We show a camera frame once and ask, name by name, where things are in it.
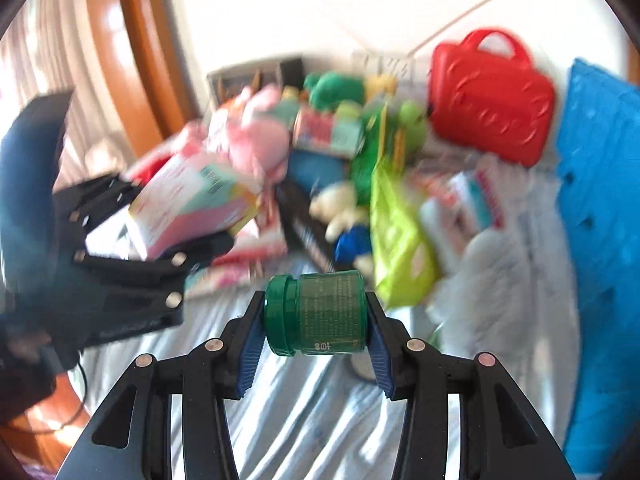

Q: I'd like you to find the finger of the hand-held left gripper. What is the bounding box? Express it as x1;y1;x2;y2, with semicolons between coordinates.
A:
74;232;237;350
52;172;147;235

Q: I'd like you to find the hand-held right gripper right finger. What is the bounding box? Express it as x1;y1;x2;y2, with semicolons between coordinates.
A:
364;291;576;480

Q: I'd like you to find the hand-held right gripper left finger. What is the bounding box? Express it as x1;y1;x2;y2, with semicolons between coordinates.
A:
55;290;268;480

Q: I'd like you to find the green plastic jar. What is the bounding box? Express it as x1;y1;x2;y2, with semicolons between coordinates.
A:
263;270;370;358

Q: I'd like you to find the pink and teal carton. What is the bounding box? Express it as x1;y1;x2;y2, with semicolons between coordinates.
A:
127;152;263;261

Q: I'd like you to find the lime green bag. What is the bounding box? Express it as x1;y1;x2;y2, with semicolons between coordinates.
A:
370;160;443;308

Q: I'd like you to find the striped curtain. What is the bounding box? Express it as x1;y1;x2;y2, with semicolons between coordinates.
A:
0;0;128;186

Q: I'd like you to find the white and blue plush toy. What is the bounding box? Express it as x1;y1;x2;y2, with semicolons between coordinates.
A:
309;182;373;271

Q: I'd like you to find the pink plush toy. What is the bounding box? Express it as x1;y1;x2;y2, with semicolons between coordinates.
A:
207;85;293;186

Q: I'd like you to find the white printed packet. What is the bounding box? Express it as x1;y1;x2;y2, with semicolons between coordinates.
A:
419;167;507;263

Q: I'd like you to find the dark green packet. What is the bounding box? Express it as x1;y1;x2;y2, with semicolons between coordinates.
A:
349;105;407;207

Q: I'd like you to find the red and teal can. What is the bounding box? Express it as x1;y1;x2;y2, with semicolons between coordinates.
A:
292;107;366;157

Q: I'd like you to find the green plush toy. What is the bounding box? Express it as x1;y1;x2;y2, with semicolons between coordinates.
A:
302;72;428;153

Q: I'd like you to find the yellow plush toy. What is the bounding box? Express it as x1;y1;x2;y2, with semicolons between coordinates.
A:
364;74;398;101

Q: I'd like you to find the red toy suitcase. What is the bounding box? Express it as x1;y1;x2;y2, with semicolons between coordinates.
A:
427;29;557;167

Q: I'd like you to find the black cable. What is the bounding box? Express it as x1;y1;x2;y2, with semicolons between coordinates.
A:
30;347;90;435

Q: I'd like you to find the wooden wall panel frame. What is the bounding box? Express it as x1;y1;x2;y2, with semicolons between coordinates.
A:
82;0;202;161

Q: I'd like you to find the dark picture frame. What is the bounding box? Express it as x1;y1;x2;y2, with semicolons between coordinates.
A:
206;56;306;111

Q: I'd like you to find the white wall socket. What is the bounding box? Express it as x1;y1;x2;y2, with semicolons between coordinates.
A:
350;51;417;85

